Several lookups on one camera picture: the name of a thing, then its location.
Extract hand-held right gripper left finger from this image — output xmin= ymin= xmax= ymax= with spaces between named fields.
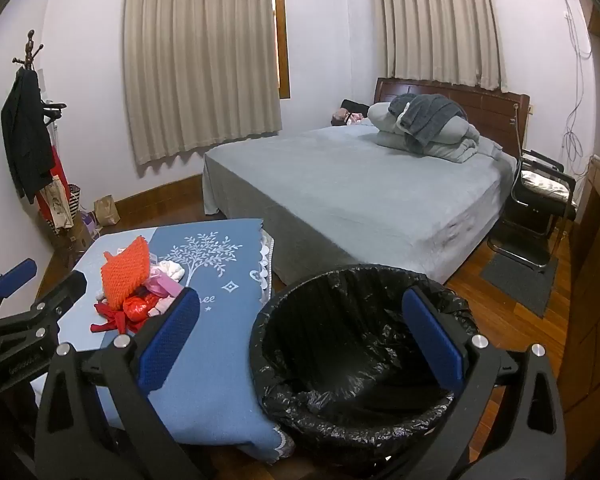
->
xmin=34 ymin=287 xmax=206 ymax=480

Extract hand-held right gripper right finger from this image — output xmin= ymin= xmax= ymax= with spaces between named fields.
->
xmin=380 ymin=287 xmax=566 ymax=480

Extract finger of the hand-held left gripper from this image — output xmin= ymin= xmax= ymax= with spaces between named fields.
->
xmin=0 ymin=258 xmax=38 ymax=322
xmin=0 ymin=270 xmax=88 ymax=342

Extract red plastic bag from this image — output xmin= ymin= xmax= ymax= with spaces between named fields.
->
xmin=122 ymin=294 xmax=159 ymax=322

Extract red cloth ribbon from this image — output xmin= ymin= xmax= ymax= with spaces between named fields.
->
xmin=91 ymin=300 xmax=141 ymax=336

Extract orange cloth strip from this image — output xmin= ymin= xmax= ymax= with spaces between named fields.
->
xmin=100 ymin=236 xmax=152 ymax=311

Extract bin with black liner bag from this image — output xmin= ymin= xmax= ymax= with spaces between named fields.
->
xmin=249 ymin=263 xmax=481 ymax=463

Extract purple package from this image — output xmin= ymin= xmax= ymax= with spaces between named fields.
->
xmin=80 ymin=210 xmax=100 ymax=241

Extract beige tote bag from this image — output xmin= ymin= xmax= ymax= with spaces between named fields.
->
xmin=42 ymin=177 xmax=76 ymax=233

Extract blue tree-print tablecloth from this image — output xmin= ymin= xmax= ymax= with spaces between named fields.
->
xmin=32 ymin=217 xmax=296 ymax=463

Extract striped woven bag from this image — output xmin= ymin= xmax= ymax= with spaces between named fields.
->
xmin=67 ymin=184 xmax=84 ymax=226

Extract brown paper bag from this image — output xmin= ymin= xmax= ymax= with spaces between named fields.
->
xmin=93 ymin=195 xmax=122 ymax=227

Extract grey floor mat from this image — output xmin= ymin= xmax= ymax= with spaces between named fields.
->
xmin=480 ymin=254 xmax=560 ymax=318

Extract black coat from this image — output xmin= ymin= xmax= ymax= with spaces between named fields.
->
xmin=1 ymin=67 xmax=57 ymax=204

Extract black metal chair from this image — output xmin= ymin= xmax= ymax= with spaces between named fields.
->
xmin=487 ymin=149 xmax=578 ymax=273

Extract wooden cabinet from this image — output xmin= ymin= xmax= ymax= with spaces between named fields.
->
xmin=557 ymin=157 xmax=600 ymax=461

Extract bed with grey sheet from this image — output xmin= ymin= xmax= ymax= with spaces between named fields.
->
xmin=202 ymin=124 xmax=518 ymax=286

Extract chair cushion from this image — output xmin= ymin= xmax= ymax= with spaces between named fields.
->
xmin=520 ymin=170 xmax=576 ymax=206

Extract grey pillows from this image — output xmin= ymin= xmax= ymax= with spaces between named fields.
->
xmin=367 ymin=102 xmax=503 ymax=163

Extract wooden coat rack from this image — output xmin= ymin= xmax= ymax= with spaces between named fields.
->
xmin=14 ymin=30 xmax=68 ymax=126

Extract dark grey towel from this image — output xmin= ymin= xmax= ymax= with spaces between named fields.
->
xmin=389 ymin=93 xmax=468 ymax=156

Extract dark wooden headboard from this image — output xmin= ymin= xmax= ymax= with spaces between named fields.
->
xmin=373 ymin=77 xmax=531 ymax=158

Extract dark bag with pink items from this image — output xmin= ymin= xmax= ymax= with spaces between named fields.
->
xmin=330 ymin=99 xmax=371 ymax=127

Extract wide beige curtain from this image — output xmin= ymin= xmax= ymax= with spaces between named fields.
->
xmin=123 ymin=0 xmax=284 ymax=166

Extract narrow beige curtain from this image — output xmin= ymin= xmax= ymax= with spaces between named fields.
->
xmin=373 ymin=0 xmax=508 ymax=93

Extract wall cables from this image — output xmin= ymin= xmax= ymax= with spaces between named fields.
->
xmin=557 ymin=0 xmax=596 ymax=166

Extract wooden window frame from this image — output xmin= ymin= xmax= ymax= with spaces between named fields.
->
xmin=271 ymin=0 xmax=292 ymax=101

